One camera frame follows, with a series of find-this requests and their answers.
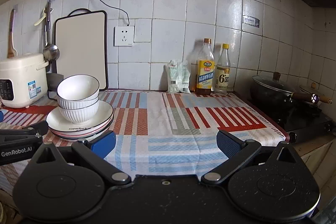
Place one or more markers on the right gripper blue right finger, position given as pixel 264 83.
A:
pixel 239 154

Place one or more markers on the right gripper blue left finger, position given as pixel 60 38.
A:
pixel 92 154

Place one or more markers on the pink bunny Lovely Bear plate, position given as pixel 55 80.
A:
pixel 93 130

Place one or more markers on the white ribbed bowl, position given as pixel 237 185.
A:
pixel 81 115
pixel 72 105
pixel 78 88

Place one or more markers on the white Morning Honey plate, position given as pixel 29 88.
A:
pixel 57 122

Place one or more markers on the teal egg plate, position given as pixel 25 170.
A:
pixel 77 137

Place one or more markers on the white rice cooker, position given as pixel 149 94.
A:
pixel 23 80

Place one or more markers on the black wok with glass lid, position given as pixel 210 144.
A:
pixel 272 88

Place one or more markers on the vinegar bottle yellow cap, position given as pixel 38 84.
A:
pixel 223 70

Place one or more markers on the cooking wine bottle yellow label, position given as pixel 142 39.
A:
pixel 205 69

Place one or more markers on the black gas stove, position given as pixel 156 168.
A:
pixel 301 121

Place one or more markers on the wooden spatula hanging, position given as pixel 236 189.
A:
pixel 11 51

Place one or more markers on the white plastic seasoning bag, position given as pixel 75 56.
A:
pixel 178 76

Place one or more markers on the steel ladle hanging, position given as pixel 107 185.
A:
pixel 50 51

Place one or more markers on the white cutting board dark rim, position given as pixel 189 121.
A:
pixel 81 37

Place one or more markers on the cream plastic spoon hanging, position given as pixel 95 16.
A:
pixel 41 19

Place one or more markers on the white wall socket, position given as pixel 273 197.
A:
pixel 124 36

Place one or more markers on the blue wall label sticker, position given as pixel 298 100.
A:
pixel 251 21

